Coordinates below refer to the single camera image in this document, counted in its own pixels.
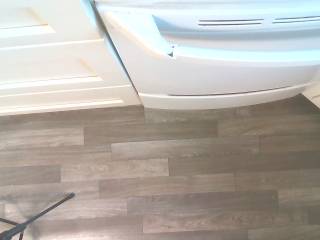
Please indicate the cream cabinet beside oven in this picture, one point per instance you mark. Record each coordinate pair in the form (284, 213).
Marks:
(312, 96)

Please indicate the white oven bottom drawer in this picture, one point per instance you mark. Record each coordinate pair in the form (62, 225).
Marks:
(200, 101)

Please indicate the cream kitchen cabinet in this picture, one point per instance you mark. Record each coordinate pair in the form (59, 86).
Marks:
(50, 62)

